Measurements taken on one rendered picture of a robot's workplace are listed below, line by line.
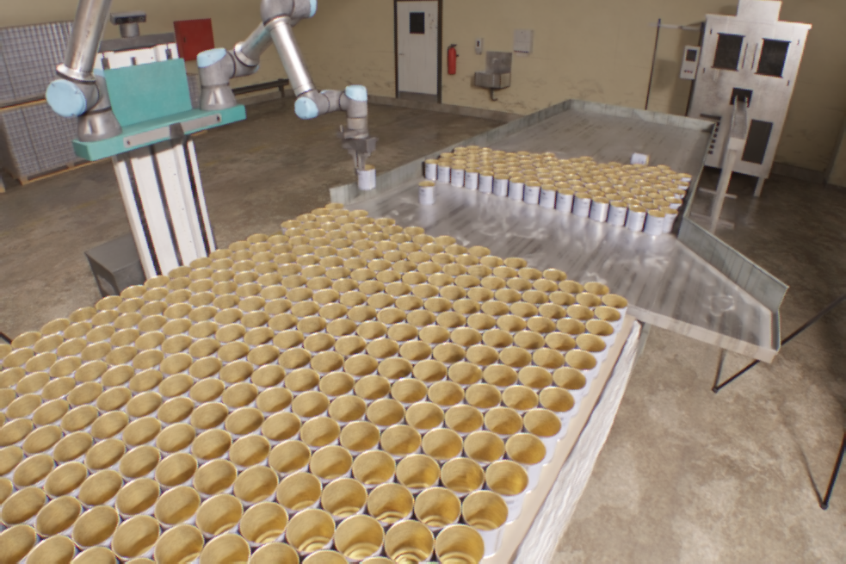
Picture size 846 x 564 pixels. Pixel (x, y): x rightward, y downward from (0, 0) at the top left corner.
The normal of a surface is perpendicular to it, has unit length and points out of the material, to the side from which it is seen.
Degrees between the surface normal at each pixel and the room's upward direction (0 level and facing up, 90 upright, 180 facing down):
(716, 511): 0
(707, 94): 90
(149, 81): 90
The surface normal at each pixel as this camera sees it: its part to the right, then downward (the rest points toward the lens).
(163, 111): 0.84, 0.26
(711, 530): 0.00, -0.88
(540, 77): -0.58, 0.38
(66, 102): 0.18, 0.56
